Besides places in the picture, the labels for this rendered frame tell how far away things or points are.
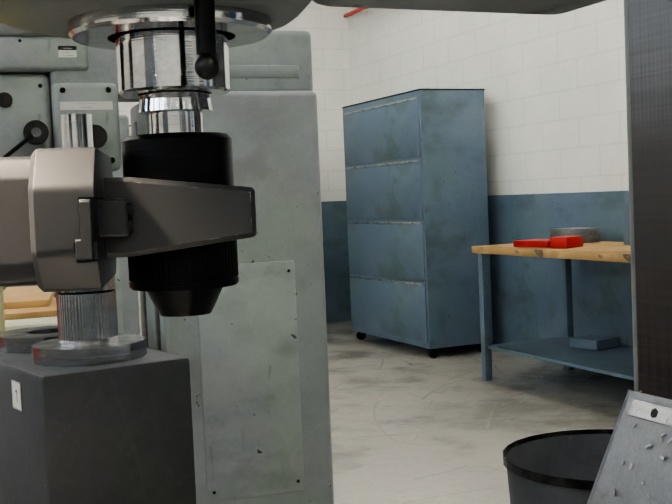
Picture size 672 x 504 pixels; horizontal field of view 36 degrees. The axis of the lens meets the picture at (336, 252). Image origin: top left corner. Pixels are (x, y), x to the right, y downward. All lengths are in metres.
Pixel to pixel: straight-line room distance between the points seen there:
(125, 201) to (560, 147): 7.00
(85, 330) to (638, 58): 0.46
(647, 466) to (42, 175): 0.48
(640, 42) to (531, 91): 6.92
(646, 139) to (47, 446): 0.48
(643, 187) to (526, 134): 6.97
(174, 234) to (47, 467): 0.40
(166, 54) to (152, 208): 0.06
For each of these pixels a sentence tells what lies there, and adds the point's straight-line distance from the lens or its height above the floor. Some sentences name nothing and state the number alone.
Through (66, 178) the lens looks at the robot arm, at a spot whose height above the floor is 1.24.
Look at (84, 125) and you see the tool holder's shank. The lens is 0.84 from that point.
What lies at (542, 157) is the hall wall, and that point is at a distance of 7.55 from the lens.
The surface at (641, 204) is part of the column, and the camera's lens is 0.75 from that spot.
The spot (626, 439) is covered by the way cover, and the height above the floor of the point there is 1.05.
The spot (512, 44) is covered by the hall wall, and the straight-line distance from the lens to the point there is 7.90.
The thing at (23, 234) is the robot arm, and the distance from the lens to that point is 0.41.
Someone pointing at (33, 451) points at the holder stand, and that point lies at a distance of 0.82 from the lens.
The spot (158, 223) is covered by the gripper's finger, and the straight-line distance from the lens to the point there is 0.42.
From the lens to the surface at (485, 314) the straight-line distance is 6.79.
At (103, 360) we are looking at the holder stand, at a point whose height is 1.12.
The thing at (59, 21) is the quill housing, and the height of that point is 1.31.
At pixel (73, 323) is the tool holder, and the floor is 1.14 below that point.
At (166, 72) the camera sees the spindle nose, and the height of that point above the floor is 1.29.
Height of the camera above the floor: 1.23
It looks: 3 degrees down
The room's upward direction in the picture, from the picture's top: 2 degrees counter-clockwise
